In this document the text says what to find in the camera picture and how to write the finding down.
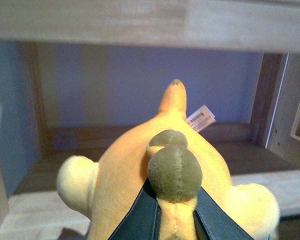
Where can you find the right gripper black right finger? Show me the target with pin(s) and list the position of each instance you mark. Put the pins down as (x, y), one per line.
(212, 223)

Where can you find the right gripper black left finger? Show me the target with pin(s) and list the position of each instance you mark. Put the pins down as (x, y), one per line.
(142, 222)

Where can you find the orange plush dinosaur toy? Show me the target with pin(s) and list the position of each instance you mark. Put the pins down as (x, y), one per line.
(177, 161)

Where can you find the orange plush toy tag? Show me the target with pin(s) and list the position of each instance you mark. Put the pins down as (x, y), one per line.
(201, 119)

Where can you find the wooden shelf unit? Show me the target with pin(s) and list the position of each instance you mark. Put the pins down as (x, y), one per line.
(75, 74)

